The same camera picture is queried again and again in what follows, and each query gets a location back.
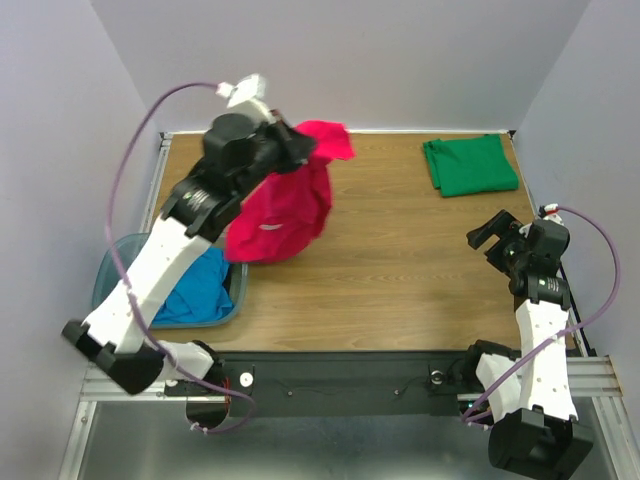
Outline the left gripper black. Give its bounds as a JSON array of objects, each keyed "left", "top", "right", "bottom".
[{"left": 234, "top": 109, "right": 318, "bottom": 199}]

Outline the red t shirt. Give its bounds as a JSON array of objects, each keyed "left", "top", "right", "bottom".
[{"left": 224, "top": 120, "right": 355, "bottom": 264}]

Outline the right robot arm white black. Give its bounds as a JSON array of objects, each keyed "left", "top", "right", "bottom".
[{"left": 460, "top": 210, "right": 593, "bottom": 479}]

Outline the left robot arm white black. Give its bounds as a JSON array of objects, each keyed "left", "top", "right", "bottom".
[{"left": 62, "top": 113, "right": 316, "bottom": 395}]

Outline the folded green t shirt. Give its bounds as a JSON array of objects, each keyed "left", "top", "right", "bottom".
[{"left": 423, "top": 134, "right": 519, "bottom": 198}]

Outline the blue t shirt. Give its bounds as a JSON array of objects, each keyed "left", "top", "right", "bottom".
[{"left": 152, "top": 247, "right": 234, "bottom": 328}]

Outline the teal plastic bin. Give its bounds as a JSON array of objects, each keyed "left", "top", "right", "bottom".
[{"left": 91, "top": 233, "right": 248, "bottom": 329}]

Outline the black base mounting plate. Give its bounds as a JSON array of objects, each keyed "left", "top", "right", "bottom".
[{"left": 164, "top": 350, "right": 521, "bottom": 419}]

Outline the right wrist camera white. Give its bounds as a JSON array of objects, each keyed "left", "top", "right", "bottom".
[{"left": 537, "top": 203, "right": 563, "bottom": 225}]

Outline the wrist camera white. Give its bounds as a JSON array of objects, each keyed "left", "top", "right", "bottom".
[
  {"left": 216, "top": 74, "right": 272, "bottom": 122},
  {"left": 537, "top": 203, "right": 563, "bottom": 225}
]

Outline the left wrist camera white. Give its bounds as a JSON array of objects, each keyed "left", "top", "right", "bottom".
[{"left": 216, "top": 74, "right": 272, "bottom": 122}]

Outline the aluminium frame rail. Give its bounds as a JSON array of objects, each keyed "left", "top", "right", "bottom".
[{"left": 80, "top": 366, "right": 224, "bottom": 403}]

